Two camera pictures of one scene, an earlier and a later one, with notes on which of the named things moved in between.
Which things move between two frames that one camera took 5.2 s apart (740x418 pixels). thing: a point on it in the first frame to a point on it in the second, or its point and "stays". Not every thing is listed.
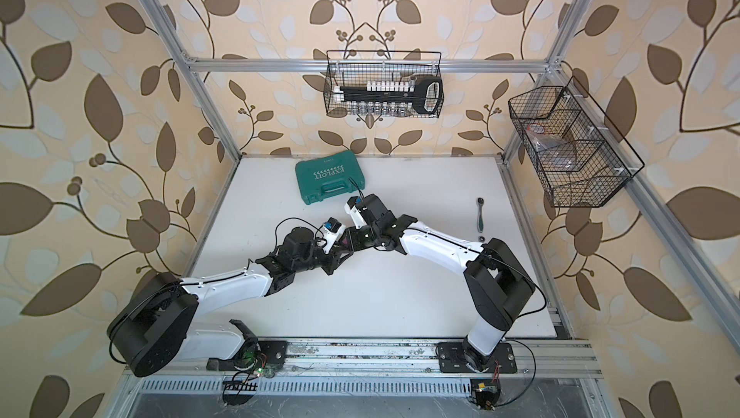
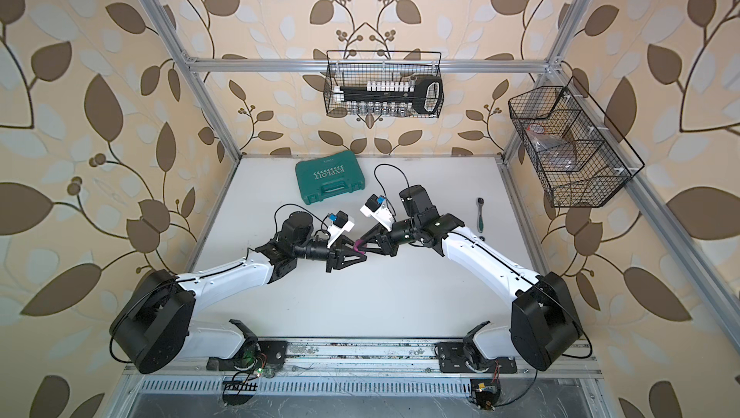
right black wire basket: x=581 y=157 stays
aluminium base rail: x=554 y=367 stays
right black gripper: x=357 y=246 to x=375 y=236
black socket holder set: x=424 y=93 stays
